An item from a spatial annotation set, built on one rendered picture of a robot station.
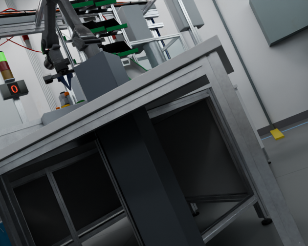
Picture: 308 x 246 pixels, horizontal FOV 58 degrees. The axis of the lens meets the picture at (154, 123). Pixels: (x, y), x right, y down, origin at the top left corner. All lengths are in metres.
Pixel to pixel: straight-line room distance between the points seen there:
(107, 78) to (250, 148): 0.57
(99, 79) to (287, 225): 0.75
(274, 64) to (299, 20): 0.73
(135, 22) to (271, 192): 2.28
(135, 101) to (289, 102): 4.42
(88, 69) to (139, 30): 1.71
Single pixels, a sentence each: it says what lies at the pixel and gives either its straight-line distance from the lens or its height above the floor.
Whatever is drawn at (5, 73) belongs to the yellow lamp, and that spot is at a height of 1.29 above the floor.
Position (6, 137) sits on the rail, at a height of 0.93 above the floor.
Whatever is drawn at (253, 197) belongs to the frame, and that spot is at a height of 0.17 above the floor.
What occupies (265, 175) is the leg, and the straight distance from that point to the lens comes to 0.73.
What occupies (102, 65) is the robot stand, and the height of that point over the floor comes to 1.01.
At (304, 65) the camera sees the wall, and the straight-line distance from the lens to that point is 5.13.
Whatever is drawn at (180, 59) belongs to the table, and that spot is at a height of 0.84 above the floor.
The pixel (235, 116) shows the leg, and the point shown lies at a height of 0.66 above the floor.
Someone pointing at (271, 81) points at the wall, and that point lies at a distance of 5.05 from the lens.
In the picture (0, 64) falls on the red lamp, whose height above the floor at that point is 1.34.
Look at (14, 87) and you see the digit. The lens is 1.58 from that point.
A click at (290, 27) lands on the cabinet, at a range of 4.87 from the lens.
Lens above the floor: 0.69
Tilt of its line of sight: 3 degrees up
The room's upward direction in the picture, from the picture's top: 24 degrees counter-clockwise
